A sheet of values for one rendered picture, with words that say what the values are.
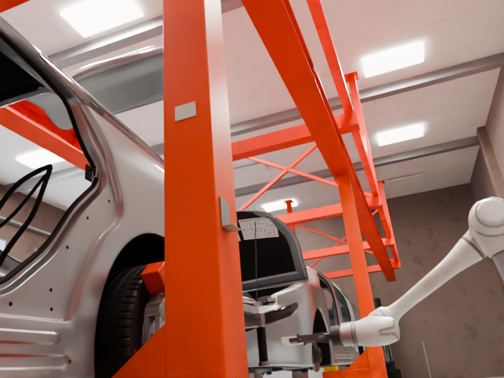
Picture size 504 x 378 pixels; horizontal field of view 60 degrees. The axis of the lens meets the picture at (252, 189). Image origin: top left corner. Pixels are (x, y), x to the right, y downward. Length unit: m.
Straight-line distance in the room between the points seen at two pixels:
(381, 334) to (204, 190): 0.88
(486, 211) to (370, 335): 0.60
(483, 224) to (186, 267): 0.91
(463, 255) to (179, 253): 1.02
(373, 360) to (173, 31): 4.33
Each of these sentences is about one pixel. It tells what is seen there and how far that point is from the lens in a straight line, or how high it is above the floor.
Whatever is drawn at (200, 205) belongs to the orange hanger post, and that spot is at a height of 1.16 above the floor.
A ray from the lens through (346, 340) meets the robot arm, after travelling 1.76.
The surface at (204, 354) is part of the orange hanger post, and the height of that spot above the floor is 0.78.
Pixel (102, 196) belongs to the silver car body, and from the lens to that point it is 1.71.
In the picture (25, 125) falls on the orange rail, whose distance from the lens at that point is 4.54.
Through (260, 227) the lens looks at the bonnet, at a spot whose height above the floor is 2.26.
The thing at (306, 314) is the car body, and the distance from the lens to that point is 4.49.
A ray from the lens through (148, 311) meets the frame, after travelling 1.60.
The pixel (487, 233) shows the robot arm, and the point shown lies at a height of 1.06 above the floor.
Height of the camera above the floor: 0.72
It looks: 23 degrees up
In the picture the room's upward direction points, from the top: 5 degrees counter-clockwise
